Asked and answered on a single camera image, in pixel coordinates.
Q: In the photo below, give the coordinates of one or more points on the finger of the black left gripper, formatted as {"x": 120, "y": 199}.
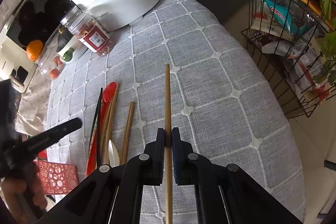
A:
{"x": 47, "y": 135}

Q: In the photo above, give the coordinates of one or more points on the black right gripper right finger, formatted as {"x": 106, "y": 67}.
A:
{"x": 193, "y": 169}

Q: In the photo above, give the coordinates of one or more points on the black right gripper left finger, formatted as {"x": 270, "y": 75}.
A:
{"x": 144, "y": 169}

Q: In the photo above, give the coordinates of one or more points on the pink perforated utensil basket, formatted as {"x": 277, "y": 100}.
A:
{"x": 57, "y": 178}

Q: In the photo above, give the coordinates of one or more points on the wooden chopstick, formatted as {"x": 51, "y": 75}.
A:
{"x": 168, "y": 151}
{"x": 127, "y": 133}
{"x": 108, "y": 131}
{"x": 104, "y": 130}

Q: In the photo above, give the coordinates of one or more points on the black chopstick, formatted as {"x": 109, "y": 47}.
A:
{"x": 98, "y": 108}

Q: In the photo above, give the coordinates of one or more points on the red plastic spoon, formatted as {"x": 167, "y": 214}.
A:
{"x": 107, "y": 95}

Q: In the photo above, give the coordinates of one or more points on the person's left hand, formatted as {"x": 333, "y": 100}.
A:
{"x": 22, "y": 198}

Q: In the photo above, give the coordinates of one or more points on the floral dotted table cloth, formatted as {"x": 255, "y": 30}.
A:
{"x": 32, "y": 112}

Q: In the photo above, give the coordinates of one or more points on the white air fryer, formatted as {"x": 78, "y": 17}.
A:
{"x": 16, "y": 66}

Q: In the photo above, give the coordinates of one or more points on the glass jar with tomatoes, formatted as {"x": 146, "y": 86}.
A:
{"x": 49, "y": 63}

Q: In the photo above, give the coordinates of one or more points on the green lime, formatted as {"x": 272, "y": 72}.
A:
{"x": 68, "y": 55}

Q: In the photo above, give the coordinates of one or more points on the orange tangerine fruit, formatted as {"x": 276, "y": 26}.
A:
{"x": 34, "y": 49}

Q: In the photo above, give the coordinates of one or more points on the white bowl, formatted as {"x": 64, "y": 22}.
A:
{"x": 79, "y": 50}

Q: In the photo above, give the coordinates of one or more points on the grey checked tablecloth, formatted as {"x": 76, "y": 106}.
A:
{"x": 220, "y": 101}

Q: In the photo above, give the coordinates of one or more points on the dark green pumpkin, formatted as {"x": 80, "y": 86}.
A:
{"x": 63, "y": 39}

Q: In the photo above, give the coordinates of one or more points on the clear jar red label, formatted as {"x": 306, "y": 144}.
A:
{"x": 88, "y": 30}

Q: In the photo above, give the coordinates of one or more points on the black microwave oven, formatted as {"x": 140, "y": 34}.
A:
{"x": 36, "y": 20}

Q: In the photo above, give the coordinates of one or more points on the green leafy vegetables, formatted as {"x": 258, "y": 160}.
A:
{"x": 328, "y": 44}

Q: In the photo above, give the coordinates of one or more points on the black wire storage rack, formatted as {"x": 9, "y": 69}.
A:
{"x": 284, "y": 39}

